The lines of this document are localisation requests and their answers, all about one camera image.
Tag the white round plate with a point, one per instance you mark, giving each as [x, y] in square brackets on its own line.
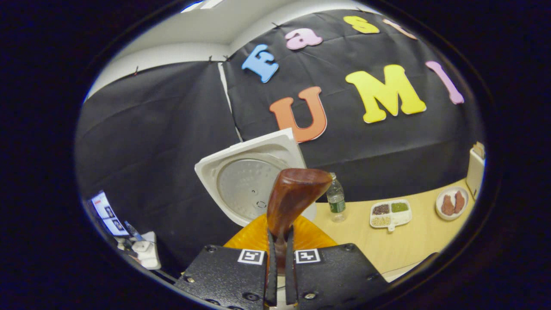
[438, 202]

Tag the white desk item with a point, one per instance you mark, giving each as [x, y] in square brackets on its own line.
[148, 254]

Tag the clear plastic water bottle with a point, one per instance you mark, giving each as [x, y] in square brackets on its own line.
[336, 202]

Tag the brown wooden spoon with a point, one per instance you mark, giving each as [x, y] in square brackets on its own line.
[292, 193]

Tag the computer monitor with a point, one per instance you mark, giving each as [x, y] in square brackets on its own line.
[107, 213]

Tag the white divided grain dish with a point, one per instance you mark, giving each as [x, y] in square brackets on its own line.
[402, 218]

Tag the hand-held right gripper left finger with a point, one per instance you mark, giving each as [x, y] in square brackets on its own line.
[272, 280]

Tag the white rice cooker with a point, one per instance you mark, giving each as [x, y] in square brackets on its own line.
[249, 189]

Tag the ceiling light panel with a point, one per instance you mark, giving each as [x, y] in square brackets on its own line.
[202, 5]

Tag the toast bread slice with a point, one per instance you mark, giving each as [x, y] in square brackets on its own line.
[478, 150]

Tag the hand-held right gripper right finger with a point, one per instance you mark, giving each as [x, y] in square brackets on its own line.
[290, 280]

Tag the brown meat piece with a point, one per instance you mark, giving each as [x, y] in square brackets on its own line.
[447, 205]
[459, 201]

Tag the white toaster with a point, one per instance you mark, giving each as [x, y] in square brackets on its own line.
[475, 176]

